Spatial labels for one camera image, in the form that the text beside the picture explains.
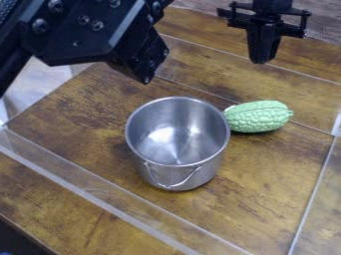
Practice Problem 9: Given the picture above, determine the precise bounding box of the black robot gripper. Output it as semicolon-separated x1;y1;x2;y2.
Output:
217;0;312;64

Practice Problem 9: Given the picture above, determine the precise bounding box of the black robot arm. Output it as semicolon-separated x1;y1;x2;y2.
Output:
0;0;310;98

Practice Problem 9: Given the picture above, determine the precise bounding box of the green bitter melon toy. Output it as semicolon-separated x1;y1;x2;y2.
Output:
223;101;294;132

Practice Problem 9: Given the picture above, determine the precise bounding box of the stainless steel pot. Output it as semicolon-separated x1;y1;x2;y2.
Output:
126;97;230;191

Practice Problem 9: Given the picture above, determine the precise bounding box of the clear acrylic enclosure wall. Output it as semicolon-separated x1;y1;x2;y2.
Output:
0;21;341;255

